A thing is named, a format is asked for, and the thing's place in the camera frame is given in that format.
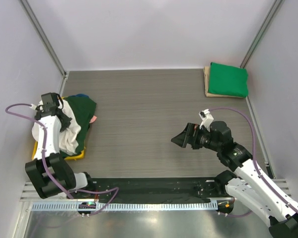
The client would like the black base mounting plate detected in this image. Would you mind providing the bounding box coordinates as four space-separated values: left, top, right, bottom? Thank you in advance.
84 177 232 204

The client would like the left aluminium corner post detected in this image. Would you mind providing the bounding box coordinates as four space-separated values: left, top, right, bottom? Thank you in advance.
18 0 68 77

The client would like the right aluminium corner post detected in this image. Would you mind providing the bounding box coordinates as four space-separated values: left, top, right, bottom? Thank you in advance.
239 0 285 68

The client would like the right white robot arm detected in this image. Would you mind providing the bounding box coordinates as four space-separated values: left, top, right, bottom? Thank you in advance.
171 121 298 238

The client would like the aluminium corner post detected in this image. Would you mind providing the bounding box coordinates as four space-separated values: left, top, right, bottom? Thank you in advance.
18 0 68 77
239 0 285 68

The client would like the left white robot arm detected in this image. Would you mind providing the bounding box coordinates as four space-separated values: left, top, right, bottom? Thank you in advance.
25 93 95 199

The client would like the aluminium extrusion rail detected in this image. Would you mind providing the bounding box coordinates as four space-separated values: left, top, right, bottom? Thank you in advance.
19 181 67 202

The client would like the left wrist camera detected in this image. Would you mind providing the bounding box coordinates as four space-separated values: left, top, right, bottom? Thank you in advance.
29 104 39 111

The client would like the yellow plastic bin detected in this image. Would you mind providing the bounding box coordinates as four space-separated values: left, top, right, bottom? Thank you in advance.
31 141 86 161

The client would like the folded beige t-shirt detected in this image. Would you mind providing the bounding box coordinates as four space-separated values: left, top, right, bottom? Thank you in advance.
203 66 240 98

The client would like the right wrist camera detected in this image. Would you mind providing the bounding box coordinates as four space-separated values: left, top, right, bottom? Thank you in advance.
199 109 214 130

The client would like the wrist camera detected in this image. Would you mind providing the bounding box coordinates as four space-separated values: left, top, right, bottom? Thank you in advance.
29 104 39 111
199 109 214 130

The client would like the blue garment in bin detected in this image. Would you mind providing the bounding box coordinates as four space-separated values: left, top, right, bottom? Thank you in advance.
73 94 89 98

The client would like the white and green raglan t-shirt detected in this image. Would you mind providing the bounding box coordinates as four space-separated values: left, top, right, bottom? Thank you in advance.
31 95 97 155

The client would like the folded bright green t-shirt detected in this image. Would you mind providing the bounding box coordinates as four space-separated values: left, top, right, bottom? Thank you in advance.
208 62 249 98

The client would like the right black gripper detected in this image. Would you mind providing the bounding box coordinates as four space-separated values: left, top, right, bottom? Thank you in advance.
171 122 221 152

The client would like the slotted cable duct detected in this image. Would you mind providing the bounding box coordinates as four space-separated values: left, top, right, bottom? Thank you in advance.
31 200 218 212

